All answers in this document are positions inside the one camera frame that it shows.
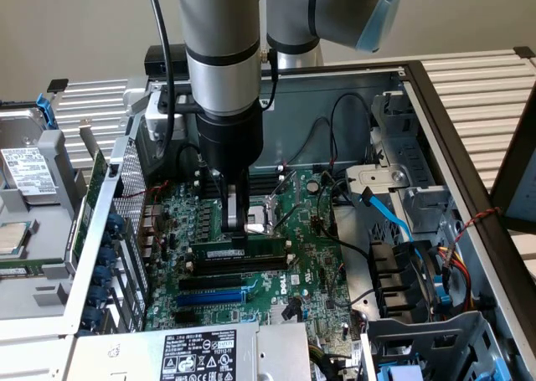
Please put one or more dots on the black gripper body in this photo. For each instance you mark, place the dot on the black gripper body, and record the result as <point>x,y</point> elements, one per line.
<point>230,142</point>

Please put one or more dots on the green RAM stick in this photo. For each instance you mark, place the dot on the green RAM stick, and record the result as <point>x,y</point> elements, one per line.
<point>268,247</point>
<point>21,271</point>

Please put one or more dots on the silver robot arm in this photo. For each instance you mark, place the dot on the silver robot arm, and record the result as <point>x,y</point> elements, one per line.
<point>222,29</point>

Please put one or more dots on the CPU socket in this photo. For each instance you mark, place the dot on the CPU socket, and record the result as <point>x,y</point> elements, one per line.
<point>270,213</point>

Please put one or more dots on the long black expansion slot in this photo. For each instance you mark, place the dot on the long black expansion slot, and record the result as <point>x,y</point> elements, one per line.
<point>209,284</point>

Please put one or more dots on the open PC case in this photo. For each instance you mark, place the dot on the open PC case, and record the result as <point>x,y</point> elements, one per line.
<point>301,104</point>

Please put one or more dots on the round coin battery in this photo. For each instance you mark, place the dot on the round coin battery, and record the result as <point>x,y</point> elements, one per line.
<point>312,185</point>

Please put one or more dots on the green motherboard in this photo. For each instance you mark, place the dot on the green motherboard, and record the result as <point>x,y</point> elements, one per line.
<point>310,247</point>

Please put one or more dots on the blue expansion slot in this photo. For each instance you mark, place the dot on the blue expansion slot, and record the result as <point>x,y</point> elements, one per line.
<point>209,300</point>

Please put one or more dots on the silver chipset heat sink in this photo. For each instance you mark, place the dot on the silver chipset heat sink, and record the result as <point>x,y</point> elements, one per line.
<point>276,314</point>

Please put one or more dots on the black box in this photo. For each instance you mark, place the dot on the black box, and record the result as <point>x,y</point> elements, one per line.
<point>153,60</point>

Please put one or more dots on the short black expansion slot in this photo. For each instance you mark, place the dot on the short black expansion slot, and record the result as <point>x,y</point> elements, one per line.
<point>185,318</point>

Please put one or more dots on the blue plastic slot clip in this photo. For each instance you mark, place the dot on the blue plastic slot clip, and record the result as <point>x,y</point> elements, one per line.
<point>97,294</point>
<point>101,274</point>
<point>107,255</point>
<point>114,222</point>
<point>91,316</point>

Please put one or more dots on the green graphics card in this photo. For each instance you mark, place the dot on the green graphics card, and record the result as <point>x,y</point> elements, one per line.
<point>98,167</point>

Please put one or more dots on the silver power supply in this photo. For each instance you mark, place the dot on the silver power supply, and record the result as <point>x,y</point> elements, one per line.
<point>125,351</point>

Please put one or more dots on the grey parts rack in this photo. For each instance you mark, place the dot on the grey parts rack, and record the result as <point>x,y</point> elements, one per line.
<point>52,163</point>

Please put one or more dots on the black table end cap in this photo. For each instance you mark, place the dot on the black table end cap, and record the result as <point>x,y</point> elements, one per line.
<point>58,85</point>
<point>524,51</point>

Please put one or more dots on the blue plastic disk carrier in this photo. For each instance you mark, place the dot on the blue plastic disk carrier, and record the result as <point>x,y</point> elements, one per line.
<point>46,113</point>

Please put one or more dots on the silver metal disk bay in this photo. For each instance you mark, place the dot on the silver metal disk bay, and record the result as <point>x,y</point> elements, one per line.
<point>419,180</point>

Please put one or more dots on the silver hard disk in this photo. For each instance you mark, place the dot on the silver hard disk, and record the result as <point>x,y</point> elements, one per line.
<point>29,171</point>

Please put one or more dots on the grey metal drive cage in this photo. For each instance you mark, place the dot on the grey metal drive cage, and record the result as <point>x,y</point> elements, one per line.
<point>419,335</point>

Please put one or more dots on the silver CPU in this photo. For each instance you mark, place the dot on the silver CPU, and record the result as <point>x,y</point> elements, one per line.
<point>10,238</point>

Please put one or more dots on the dark leaning side panel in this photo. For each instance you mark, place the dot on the dark leaning side panel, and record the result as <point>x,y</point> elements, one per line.
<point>502,176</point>

